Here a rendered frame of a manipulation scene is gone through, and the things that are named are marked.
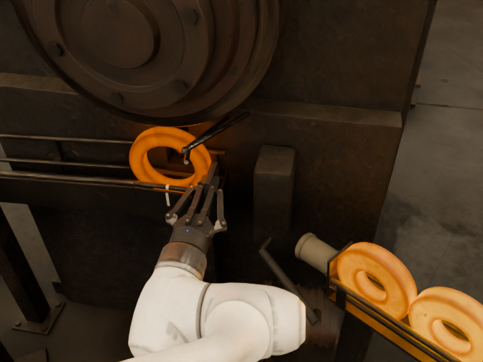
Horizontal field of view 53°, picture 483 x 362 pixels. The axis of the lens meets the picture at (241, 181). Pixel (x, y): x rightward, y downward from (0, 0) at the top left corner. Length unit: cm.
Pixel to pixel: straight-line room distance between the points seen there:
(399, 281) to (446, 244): 118
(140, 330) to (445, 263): 138
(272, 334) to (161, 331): 18
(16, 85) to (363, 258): 85
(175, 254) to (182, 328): 14
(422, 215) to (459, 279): 32
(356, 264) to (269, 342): 25
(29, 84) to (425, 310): 95
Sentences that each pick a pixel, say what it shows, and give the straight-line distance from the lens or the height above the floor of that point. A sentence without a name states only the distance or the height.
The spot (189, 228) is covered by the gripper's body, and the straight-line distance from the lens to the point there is 91.
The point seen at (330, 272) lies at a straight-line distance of 95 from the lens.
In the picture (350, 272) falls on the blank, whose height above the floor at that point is 71.
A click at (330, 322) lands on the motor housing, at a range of 109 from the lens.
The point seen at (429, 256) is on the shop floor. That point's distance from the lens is 198.
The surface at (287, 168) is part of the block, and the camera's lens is 98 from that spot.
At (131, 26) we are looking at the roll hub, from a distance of 77.
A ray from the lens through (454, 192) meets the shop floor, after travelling 228.
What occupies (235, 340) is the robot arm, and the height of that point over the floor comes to 83.
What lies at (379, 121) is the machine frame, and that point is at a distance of 102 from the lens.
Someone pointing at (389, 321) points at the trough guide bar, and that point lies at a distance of 92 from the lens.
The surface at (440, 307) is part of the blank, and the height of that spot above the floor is 77.
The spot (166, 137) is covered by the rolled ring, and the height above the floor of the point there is 84.
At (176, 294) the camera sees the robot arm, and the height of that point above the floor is 77.
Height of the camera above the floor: 144
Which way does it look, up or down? 42 degrees down
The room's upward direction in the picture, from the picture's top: 1 degrees counter-clockwise
